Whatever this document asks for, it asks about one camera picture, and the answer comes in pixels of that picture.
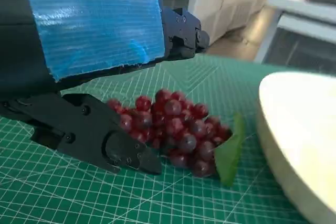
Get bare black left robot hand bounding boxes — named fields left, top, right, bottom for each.
left=0, top=0, right=211, bottom=175

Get red toy grape bunch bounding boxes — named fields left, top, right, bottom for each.
left=106, top=89, right=245, bottom=187

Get white plate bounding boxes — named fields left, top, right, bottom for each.
left=258, top=71, right=336, bottom=224

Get green cutting mat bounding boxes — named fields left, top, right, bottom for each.
left=0, top=53, right=336, bottom=224

